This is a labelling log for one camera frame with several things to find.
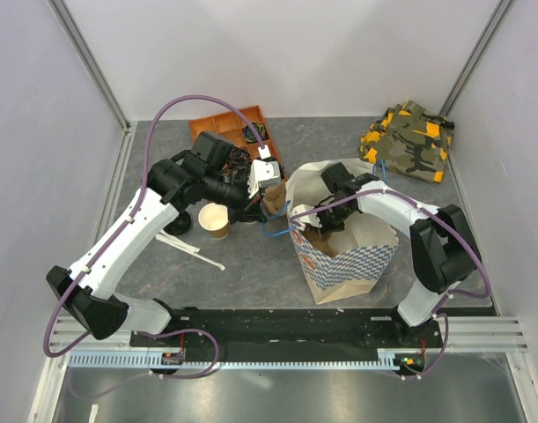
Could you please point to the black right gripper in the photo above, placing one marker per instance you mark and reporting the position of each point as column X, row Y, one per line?
column 325, row 227

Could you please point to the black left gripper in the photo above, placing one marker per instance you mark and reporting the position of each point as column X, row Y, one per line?
column 249, row 210

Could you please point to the checkered paper takeout bag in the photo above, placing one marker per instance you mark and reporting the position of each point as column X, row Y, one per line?
column 342, row 264

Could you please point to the cardboard cup carrier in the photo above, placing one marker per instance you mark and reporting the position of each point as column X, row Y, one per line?
column 274, row 202

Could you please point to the black plastic cup lid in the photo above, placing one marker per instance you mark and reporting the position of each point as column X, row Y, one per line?
column 181, row 225

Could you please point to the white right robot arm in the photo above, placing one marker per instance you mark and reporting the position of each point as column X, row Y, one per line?
column 443, row 249

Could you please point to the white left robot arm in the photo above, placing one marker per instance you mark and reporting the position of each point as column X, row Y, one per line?
column 87, row 288

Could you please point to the paper cup near tray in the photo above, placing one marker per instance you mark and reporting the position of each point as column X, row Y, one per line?
column 214, row 219

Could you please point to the orange compartment tray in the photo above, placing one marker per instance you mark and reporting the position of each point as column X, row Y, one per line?
column 232, row 127

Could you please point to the green blue rolled sock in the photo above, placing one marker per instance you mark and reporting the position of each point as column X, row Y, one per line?
column 257, row 132

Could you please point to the wrapped straw middle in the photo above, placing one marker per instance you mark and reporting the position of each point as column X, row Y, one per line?
column 176, row 242

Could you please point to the camouflage cloth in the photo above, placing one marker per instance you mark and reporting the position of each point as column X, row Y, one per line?
column 410, row 140

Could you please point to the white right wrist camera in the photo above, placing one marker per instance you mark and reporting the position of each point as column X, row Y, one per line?
column 297, row 225

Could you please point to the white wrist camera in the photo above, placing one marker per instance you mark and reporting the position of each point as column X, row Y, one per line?
column 264, row 172
column 297, row 225

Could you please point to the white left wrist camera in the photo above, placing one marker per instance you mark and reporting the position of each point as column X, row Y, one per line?
column 264, row 172

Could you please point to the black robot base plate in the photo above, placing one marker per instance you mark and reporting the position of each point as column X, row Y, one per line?
column 198, row 344

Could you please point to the grey slotted cable duct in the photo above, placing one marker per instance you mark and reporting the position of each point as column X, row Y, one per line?
column 385, row 361

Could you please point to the aluminium frame rail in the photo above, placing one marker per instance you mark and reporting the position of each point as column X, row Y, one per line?
column 462, row 333

